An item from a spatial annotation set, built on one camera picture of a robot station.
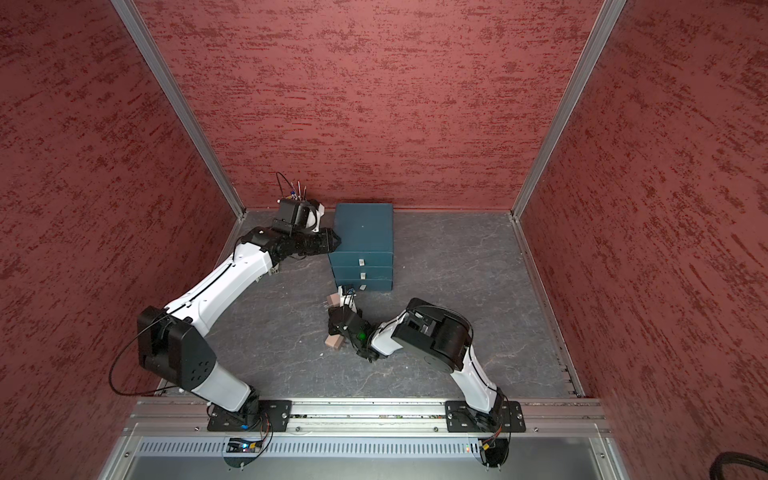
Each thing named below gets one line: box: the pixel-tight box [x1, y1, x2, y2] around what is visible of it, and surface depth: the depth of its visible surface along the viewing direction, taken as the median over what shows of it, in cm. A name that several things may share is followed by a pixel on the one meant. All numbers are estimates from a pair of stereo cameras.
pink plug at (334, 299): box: [326, 292, 340, 306], surface depth 94 cm
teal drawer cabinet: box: [328, 203, 394, 291], surface depth 87 cm
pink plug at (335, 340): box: [324, 334, 344, 350], surface depth 86 cm
